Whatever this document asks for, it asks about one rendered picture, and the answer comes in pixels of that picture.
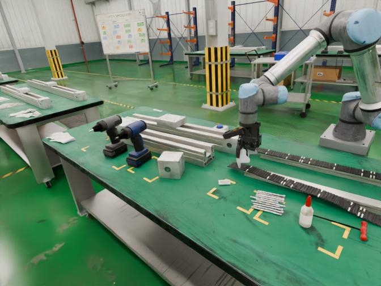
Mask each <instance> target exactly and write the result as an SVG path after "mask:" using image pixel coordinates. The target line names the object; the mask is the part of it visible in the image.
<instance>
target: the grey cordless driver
mask: <svg viewBox="0 0 381 286"><path fill-rule="evenodd" d="M120 124H122V118H121V116H119V115H114V116H111V117H109V118H106V119H104V120H102V121H99V122H97V123H96V125H95V126H94V127H92V130H90V131H89V132H91V131H94V132H104V131H106V133H107V136H109V138H110V140H111V143H109V144H107V145H106V146H105V148H104V149H103V154H104V156H105V157H108V158H112V159H113V158H115V157H117V156H119V155H120V154H122V153H124V152H126V151H128V148H127V145H126V143H124V142H123V141H121V140H119V139H116V140H115V138H116V137H117V135H118V134H119V132H118V130H117V128H115V127H116V126H118V125H120Z"/></svg>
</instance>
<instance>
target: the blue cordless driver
mask: <svg viewBox="0 0 381 286"><path fill-rule="evenodd" d="M146 129H147V124H146V123H145V121H143V120H139V121H136V122H135V123H133V124H131V125H128V126H126V127H125V128H123V129H121V132H120V133H119V134H118V135H117V137H116V138H115V140H116V139H119V140H122V139H126V140H127V139H129V138H130V139H131V142H132V143H133V145H134V148H135V150H134V151H132V152H130V153H129V156H128V157H127V158H126V162H127V164H128V166H131V167H135V168H139V167H140V166H142V165H143V164H144V163H146V162H147V161H149V160H150V159H151V158H152V157H151V151H149V150H148V148H145V147H144V142H143V139H142V135H141V134H140V133H141V132H143V131H144V130H146Z"/></svg>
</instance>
